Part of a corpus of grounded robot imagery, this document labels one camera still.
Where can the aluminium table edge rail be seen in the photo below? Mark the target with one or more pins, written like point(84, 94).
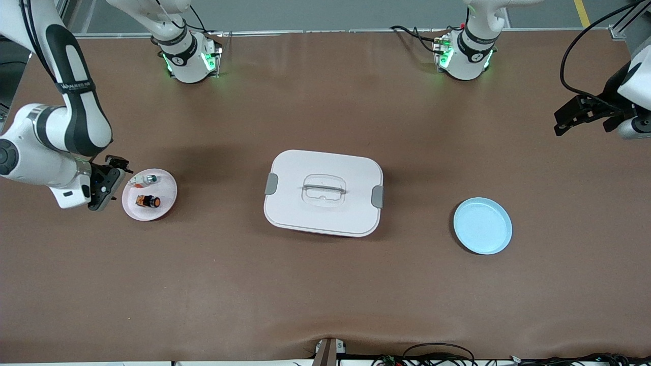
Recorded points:
point(330, 31)

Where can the orange push-button switch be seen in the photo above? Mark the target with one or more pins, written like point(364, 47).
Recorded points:
point(148, 202)

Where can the brown table mat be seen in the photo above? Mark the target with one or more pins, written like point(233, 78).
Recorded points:
point(325, 295)

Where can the light blue round plate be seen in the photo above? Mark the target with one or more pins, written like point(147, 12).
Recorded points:
point(483, 229)

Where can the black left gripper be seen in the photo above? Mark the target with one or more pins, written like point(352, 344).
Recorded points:
point(608, 95)

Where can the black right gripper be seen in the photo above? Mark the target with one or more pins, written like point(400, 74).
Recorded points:
point(113, 168)

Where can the aluminium frame post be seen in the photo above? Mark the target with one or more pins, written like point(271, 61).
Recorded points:
point(618, 31)
point(67, 12)

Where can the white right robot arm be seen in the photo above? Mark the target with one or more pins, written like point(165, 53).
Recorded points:
point(46, 152)

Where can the pink round plate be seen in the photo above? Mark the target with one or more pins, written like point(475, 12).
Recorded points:
point(157, 213)

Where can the white lidded storage box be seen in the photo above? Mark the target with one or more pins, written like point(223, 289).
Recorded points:
point(323, 208)

